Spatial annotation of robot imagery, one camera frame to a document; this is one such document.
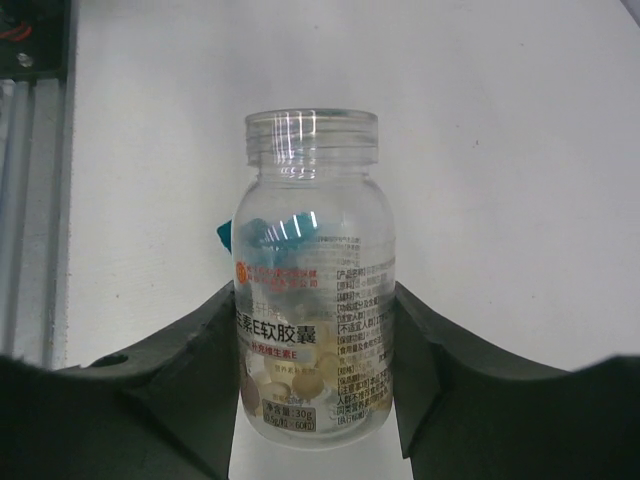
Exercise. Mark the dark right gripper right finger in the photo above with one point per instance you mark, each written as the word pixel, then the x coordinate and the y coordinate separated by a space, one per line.
pixel 467 409

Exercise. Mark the multicolour weekly pill organizer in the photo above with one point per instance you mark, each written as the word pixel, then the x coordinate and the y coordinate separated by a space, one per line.
pixel 280 237

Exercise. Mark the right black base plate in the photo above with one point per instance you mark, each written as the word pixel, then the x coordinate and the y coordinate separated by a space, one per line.
pixel 35 38

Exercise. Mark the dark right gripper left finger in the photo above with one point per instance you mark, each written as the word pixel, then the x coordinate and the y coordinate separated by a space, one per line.
pixel 162 408

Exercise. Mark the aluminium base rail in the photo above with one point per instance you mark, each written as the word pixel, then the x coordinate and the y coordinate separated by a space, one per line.
pixel 35 193

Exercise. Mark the clear pill bottle with capsules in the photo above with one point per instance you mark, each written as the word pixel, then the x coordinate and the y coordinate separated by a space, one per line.
pixel 315 327

